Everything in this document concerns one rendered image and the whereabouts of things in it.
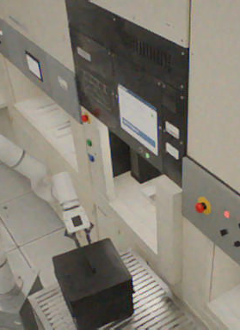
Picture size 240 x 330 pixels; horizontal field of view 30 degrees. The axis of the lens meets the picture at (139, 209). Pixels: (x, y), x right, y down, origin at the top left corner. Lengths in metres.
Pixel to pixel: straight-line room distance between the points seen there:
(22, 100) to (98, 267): 2.09
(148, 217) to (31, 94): 1.76
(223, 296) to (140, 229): 0.58
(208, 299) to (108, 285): 0.44
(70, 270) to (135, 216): 0.59
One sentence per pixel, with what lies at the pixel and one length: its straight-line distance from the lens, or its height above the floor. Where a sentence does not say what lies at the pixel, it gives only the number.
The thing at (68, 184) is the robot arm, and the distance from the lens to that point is 1.97.
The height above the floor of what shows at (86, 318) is 0.86.
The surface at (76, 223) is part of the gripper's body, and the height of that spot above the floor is 1.18.
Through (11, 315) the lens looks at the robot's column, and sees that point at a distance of 2.31.
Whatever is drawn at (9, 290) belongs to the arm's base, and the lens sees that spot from 2.33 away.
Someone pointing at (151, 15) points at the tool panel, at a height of 2.01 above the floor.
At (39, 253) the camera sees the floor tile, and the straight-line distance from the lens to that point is 3.58.
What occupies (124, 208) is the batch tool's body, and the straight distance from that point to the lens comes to 2.49.
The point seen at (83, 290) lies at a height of 1.01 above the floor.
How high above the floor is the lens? 2.49
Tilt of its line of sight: 41 degrees down
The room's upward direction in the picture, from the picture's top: 4 degrees counter-clockwise
